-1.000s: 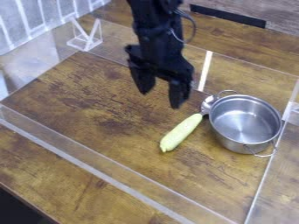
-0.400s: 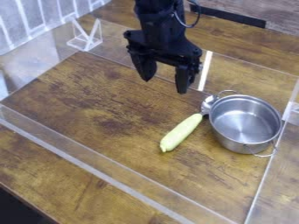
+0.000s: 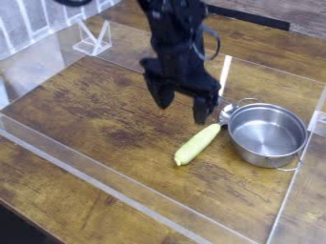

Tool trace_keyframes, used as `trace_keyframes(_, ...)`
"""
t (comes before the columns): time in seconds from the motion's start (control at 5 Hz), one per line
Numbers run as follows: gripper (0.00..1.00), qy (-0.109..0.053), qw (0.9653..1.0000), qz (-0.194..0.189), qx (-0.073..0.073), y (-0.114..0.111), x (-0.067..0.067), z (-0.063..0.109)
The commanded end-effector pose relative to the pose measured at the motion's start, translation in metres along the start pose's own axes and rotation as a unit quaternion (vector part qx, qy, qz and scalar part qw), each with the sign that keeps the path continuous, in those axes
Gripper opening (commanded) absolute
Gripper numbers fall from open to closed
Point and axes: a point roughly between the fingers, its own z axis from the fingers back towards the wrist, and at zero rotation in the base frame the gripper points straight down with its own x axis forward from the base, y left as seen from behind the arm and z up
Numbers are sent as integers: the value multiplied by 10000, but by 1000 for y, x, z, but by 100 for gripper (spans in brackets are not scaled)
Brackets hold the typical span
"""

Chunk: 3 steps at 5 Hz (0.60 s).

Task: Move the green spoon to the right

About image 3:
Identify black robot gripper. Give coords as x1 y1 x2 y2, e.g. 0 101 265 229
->
136 0 221 124

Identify green handled metal spoon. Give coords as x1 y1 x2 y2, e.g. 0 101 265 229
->
175 104 238 166

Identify stainless steel pot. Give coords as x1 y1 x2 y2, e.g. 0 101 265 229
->
229 98 309 172

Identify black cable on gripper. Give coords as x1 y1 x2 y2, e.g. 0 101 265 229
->
191 23 223 62

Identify clear acrylic triangular bracket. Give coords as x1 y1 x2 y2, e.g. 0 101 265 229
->
72 21 112 56

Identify clear acrylic enclosure wall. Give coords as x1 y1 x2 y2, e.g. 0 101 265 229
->
3 24 326 244

